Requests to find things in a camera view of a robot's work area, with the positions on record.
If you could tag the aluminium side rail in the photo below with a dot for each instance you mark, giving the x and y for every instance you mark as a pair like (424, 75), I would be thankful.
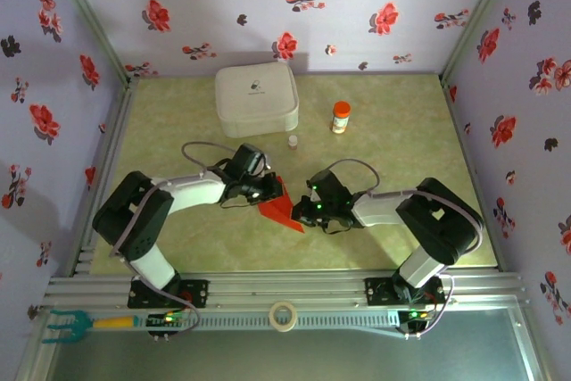
(118, 131)

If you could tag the white zipper case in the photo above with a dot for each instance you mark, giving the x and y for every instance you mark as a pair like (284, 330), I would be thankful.
(256, 100)

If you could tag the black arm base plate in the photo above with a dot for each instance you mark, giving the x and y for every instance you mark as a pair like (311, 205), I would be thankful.
(374, 292)
(201, 294)

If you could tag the small white cap vial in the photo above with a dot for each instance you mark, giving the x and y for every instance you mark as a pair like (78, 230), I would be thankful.
(293, 142)

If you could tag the black controller board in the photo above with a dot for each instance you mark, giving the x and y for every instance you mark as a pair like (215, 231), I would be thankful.
(408, 318)
(156, 322)

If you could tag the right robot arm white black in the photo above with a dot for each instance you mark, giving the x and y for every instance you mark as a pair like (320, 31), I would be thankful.
(441, 220)

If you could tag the orange cap pill bottle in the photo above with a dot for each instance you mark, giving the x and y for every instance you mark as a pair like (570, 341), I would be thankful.
(341, 118)

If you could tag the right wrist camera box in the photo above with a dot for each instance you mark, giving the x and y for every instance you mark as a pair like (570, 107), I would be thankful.
(314, 196)

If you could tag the aluminium frame post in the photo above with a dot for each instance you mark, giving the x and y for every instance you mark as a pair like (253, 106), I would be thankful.
(92, 19)
(475, 19)

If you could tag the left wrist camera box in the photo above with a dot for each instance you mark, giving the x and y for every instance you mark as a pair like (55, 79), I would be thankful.
(266, 168)

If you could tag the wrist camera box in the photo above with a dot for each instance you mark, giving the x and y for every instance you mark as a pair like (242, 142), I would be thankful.
(314, 196)
(266, 168)

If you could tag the red square paper sheet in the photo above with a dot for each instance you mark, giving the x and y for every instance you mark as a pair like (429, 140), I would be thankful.
(278, 211)

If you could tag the aluminium mounting rail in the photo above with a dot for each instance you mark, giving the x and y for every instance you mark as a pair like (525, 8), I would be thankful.
(285, 287)

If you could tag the white tape roll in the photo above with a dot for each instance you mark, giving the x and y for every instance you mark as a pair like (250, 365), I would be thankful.
(273, 316)

